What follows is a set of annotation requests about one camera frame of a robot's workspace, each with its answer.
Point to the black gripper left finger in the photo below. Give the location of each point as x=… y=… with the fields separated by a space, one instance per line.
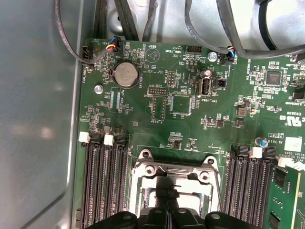
x=157 y=219

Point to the green motherboard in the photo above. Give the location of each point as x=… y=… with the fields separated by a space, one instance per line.
x=214 y=119

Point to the silver coin battery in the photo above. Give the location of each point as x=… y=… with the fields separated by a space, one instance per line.
x=126 y=75

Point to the black PC case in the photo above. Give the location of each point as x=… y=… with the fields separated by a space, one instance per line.
x=35 y=95

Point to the silver CPU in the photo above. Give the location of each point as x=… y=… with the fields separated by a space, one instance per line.
x=193 y=202

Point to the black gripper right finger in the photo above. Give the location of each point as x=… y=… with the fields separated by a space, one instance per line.
x=186 y=219

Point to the CPU socket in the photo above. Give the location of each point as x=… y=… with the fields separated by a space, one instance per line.
x=144 y=155

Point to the green RAM stick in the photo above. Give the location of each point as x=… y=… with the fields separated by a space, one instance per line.
x=283 y=195

